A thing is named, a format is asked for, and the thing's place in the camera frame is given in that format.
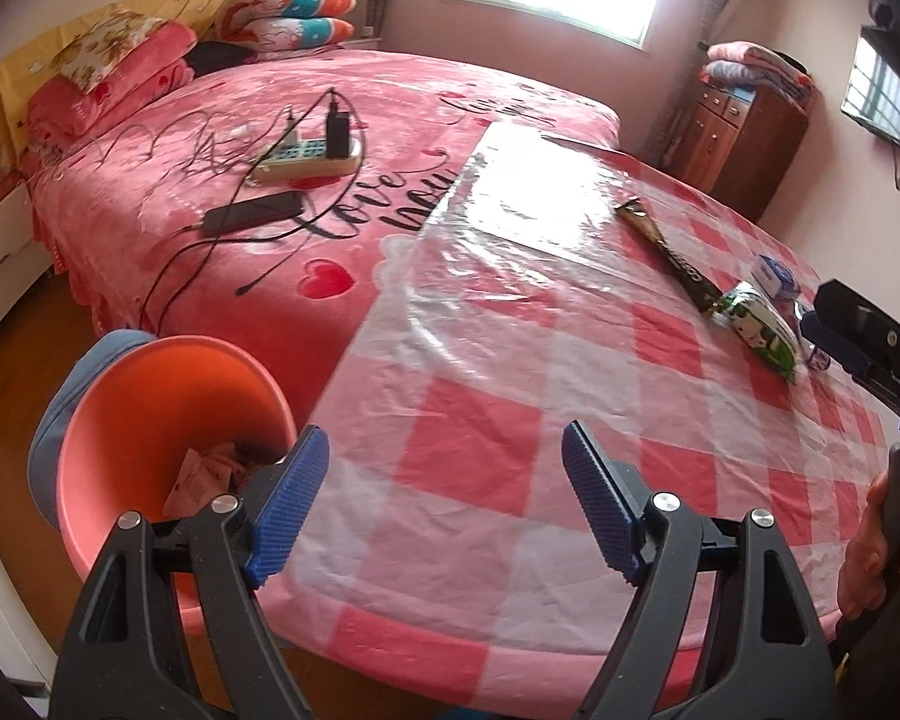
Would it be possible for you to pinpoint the green snack packet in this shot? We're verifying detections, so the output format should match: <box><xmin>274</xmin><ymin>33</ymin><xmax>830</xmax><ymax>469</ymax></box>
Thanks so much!
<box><xmin>712</xmin><ymin>281</ymin><xmax>803</xmax><ymax>385</ymax></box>

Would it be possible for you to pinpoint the thin black cable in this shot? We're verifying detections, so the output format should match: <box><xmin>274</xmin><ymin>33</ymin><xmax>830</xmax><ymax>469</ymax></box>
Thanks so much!
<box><xmin>139</xmin><ymin>210</ymin><xmax>323</xmax><ymax>338</ymax></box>

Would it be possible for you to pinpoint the floral blanket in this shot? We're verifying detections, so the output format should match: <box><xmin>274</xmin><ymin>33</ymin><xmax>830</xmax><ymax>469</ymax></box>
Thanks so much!
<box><xmin>52</xmin><ymin>7</ymin><xmax>166</xmax><ymax>95</ymax></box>

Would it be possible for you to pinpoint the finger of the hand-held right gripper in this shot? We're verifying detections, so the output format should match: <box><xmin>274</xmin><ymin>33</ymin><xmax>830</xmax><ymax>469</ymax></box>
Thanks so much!
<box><xmin>816</xmin><ymin>279</ymin><xmax>900</xmax><ymax>361</ymax></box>
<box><xmin>799</xmin><ymin>313</ymin><xmax>900</xmax><ymax>413</ymax></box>

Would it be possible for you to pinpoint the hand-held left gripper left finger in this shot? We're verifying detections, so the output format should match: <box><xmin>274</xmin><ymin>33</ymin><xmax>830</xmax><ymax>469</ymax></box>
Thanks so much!
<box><xmin>49</xmin><ymin>424</ymin><xmax>331</xmax><ymax>720</ymax></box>

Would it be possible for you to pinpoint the small blue and white box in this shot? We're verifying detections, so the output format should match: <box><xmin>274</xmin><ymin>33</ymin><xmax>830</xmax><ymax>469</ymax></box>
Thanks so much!
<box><xmin>750</xmin><ymin>255</ymin><xmax>800</xmax><ymax>301</ymax></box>

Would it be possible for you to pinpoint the blue plastic bin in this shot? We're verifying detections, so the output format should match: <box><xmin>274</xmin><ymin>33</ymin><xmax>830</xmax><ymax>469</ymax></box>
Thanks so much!
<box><xmin>28</xmin><ymin>328</ymin><xmax>151</xmax><ymax>526</ymax></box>

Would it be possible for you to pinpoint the folded pink blanket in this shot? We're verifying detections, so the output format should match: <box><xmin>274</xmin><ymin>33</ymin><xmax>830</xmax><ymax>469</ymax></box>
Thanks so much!
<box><xmin>26</xmin><ymin>24</ymin><xmax>196</xmax><ymax>143</ymax></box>

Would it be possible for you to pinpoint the wall television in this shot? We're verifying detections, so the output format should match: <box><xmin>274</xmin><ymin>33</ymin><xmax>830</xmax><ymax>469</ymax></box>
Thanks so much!
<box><xmin>840</xmin><ymin>24</ymin><xmax>900</xmax><ymax>166</ymax></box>

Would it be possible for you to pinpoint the person's right hand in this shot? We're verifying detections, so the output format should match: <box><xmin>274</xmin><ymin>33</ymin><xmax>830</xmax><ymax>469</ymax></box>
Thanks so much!
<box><xmin>840</xmin><ymin>471</ymin><xmax>890</xmax><ymax>616</ymax></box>

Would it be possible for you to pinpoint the pink heart bed blanket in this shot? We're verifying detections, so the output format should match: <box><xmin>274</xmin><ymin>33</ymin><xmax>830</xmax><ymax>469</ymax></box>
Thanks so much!
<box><xmin>22</xmin><ymin>49</ymin><xmax>623</xmax><ymax>391</ymax></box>

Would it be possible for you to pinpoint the brown cone wrapper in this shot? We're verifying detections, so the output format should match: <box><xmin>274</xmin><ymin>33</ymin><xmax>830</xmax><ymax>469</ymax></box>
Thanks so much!
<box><xmin>616</xmin><ymin>196</ymin><xmax>725</xmax><ymax>314</ymax></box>

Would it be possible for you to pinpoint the orange plastic bin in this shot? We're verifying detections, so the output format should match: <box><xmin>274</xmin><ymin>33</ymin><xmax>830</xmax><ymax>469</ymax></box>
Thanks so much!
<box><xmin>56</xmin><ymin>335</ymin><xmax>297</xmax><ymax>631</ymax></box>

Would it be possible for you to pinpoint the yellow headboard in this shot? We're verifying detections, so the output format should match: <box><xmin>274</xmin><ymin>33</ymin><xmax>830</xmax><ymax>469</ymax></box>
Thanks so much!
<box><xmin>0</xmin><ymin>0</ymin><xmax>293</xmax><ymax>166</ymax></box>

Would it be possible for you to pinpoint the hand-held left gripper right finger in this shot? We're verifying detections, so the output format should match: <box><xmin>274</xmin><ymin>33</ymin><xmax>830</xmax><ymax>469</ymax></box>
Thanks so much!
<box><xmin>561</xmin><ymin>420</ymin><xmax>841</xmax><ymax>720</ymax></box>

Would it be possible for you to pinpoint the white cable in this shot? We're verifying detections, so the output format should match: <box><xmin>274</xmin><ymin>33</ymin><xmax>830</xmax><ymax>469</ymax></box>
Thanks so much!
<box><xmin>105</xmin><ymin>109</ymin><xmax>271</xmax><ymax>188</ymax></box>

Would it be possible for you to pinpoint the black cloth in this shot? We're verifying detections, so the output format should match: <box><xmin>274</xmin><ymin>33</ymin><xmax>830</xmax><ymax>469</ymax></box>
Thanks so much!
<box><xmin>187</xmin><ymin>41</ymin><xmax>260</xmax><ymax>77</ymax></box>

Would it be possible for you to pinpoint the black phone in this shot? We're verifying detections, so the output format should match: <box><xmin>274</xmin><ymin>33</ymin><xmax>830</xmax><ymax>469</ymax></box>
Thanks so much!
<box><xmin>201</xmin><ymin>191</ymin><xmax>305</xmax><ymax>235</ymax></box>

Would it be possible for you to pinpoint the black charger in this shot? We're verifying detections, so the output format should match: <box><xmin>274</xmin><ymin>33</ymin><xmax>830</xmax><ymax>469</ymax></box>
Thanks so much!
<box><xmin>324</xmin><ymin>111</ymin><xmax>353</xmax><ymax>160</ymax></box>

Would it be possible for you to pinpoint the white nightstand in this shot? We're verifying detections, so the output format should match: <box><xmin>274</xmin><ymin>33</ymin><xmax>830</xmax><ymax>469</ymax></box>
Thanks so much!
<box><xmin>0</xmin><ymin>180</ymin><xmax>53</xmax><ymax>342</ymax></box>

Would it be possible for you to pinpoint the pink paper packet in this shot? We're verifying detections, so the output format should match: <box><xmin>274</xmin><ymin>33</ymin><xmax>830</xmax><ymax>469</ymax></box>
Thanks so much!
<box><xmin>163</xmin><ymin>448</ymin><xmax>233</xmax><ymax>518</ymax></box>

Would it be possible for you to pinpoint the white power strip with chargers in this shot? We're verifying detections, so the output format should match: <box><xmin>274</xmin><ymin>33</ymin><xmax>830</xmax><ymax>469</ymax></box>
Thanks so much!
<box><xmin>244</xmin><ymin>88</ymin><xmax>346</xmax><ymax>200</ymax></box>

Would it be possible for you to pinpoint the wooden cabinet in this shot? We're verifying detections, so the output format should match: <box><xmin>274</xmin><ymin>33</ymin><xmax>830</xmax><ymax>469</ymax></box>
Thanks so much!
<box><xmin>679</xmin><ymin>82</ymin><xmax>811</xmax><ymax>222</ymax></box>

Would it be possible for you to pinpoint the stack of folded blankets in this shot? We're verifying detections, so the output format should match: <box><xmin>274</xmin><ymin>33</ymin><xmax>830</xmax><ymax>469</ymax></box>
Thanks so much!
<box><xmin>701</xmin><ymin>41</ymin><xmax>818</xmax><ymax>107</ymax></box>

